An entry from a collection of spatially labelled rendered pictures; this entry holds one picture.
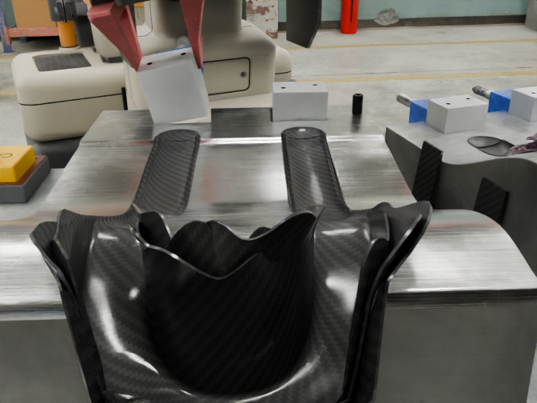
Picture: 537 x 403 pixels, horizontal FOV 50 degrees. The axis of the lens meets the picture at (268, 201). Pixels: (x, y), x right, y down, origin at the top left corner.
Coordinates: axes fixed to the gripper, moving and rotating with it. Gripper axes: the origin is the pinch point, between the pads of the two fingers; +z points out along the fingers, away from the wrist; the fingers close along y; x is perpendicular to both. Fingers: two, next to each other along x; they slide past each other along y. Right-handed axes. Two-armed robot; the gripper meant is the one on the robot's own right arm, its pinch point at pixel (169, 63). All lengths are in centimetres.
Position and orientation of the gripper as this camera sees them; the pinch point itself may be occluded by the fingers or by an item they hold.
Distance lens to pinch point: 54.6
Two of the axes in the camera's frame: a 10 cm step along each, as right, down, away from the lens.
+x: -0.5, -5.8, 8.1
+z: 1.7, 8.0, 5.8
